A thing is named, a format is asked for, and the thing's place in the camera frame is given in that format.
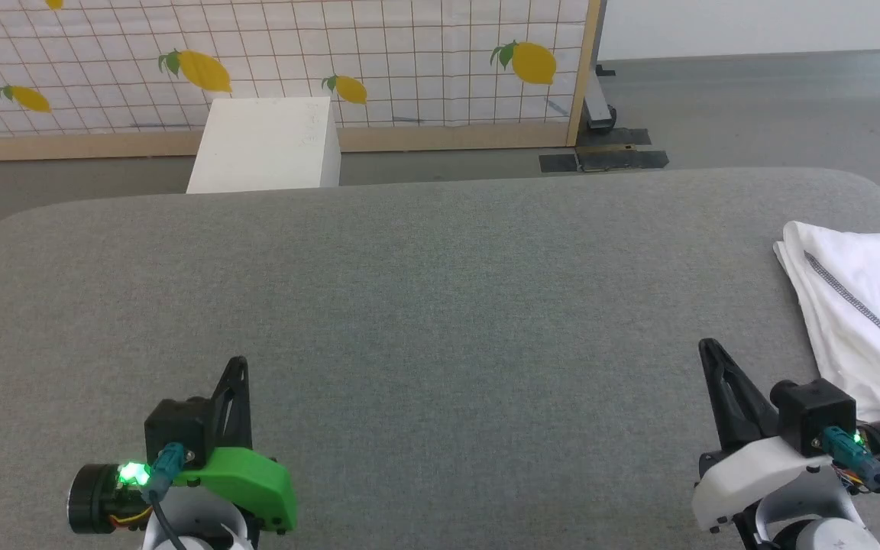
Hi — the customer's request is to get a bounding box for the black right camera cable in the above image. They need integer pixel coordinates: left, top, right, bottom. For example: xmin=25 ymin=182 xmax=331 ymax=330
xmin=822 ymin=426 xmax=880 ymax=537

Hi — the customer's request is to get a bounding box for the black cylindrical left gripper motor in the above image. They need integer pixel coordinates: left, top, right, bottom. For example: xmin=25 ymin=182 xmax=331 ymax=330
xmin=67 ymin=462 xmax=153 ymax=535

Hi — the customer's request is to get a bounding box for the black camera cable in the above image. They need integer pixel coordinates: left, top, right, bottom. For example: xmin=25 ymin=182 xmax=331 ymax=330
xmin=150 ymin=442 xmax=190 ymax=550
xmin=822 ymin=426 xmax=880 ymax=537

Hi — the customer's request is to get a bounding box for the grey fabric sofa cushion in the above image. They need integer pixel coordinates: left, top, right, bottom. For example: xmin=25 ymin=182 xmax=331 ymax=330
xmin=0 ymin=168 xmax=880 ymax=550

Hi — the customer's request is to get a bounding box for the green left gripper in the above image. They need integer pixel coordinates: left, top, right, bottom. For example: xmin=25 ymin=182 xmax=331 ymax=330
xmin=171 ymin=357 xmax=297 ymax=533

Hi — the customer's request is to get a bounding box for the white cardboard box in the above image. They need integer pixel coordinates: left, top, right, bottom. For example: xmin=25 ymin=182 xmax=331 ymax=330
xmin=186 ymin=97 xmax=343 ymax=195

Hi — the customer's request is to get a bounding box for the black left camera cable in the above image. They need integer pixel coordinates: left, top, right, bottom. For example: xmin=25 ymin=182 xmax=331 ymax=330
xmin=150 ymin=442 xmax=190 ymax=550

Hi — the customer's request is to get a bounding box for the white shirt with grey stitching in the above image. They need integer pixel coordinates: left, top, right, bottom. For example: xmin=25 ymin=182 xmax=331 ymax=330
xmin=773 ymin=221 xmax=880 ymax=434

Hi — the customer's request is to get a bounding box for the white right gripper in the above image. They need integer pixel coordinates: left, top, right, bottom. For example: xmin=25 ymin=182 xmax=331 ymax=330
xmin=691 ymin=338 xmax=830 ymax=533

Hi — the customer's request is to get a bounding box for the lemon print tiled partition panel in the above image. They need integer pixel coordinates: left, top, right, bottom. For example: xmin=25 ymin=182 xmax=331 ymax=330
xmin=0 ymin=0 xmax=602 ymax=163

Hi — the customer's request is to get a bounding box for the grey metal partition foot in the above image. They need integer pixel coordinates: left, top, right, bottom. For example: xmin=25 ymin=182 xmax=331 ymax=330
xmin=539 ymin=0 xmax=671 ymax=173

